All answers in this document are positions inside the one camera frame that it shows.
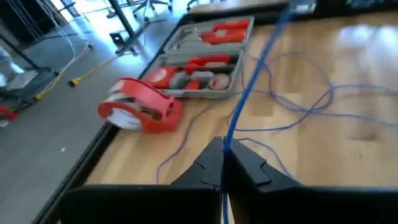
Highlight small round tape roll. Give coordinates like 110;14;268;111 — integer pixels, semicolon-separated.
208;73;231;91

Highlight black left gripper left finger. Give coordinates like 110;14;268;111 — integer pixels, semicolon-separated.
60;136;225;224

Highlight grey plastic tool case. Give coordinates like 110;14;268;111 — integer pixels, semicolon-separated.
141;16;255;100

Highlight yellow cord with plug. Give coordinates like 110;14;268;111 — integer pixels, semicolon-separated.
33;43;94;101

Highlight black floor stand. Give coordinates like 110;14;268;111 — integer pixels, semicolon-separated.
107;0;169;55

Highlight blue ethernet cable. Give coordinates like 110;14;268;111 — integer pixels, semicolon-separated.
155;9;398;224

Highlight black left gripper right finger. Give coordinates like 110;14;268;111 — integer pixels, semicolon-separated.
224;138;398;224

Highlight red-handled pliers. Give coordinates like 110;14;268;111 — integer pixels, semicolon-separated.
183;54;231;75
200;19;251;45

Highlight red tape measure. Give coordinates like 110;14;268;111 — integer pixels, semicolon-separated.
145;65;178;90

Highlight red tape measure box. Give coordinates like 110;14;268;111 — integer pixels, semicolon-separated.
97;77;184;134

